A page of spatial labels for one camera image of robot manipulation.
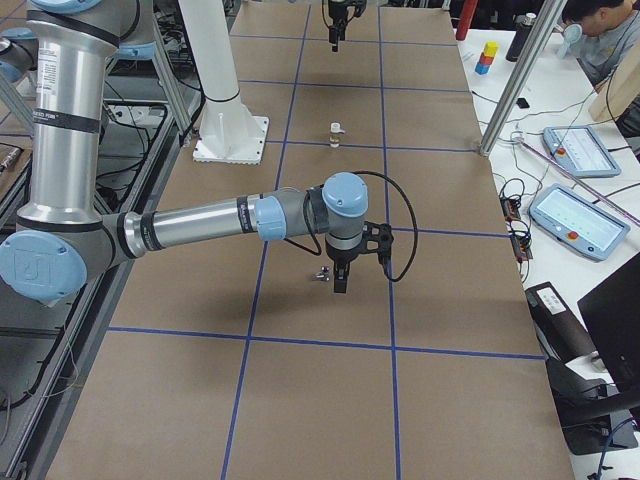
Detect black computer monitor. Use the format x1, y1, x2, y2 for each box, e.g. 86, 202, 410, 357
578, 254, 639, 391

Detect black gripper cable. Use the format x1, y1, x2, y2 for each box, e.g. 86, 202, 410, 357
284, 171, 418, 283

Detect near teach pendant tablet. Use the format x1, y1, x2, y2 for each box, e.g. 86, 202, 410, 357
529, 184, 630, 261

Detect chrome metal tee fitting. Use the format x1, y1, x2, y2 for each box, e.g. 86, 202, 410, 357
312, 266, 331, 282

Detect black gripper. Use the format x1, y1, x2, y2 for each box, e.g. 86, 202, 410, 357
326, 244, 359, 294
327, 0, 365, 40

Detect teach pendant tablet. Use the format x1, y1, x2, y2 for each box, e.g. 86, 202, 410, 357
543, 126, 621, 178
529, 184, 630, 261

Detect small electronics board with wires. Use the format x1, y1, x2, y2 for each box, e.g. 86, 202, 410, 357
498, 178, 533, 264

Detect white camera stand column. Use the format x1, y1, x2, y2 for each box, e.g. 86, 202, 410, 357
179, 0, 269, 165

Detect far teach pendant tablet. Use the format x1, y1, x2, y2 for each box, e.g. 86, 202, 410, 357
543, 126, 621, 178

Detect black drink bottle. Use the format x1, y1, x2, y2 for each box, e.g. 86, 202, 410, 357
505, 12, 537, 62

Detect aluminium frame post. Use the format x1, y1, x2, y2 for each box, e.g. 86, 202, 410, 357
478, 0, 567, 157

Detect stacked coloured toy blocks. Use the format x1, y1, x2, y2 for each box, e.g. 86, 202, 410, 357
474, 41, 499, 75

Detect seated person in grey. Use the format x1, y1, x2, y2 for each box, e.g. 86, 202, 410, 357
561, 0, 639, 89

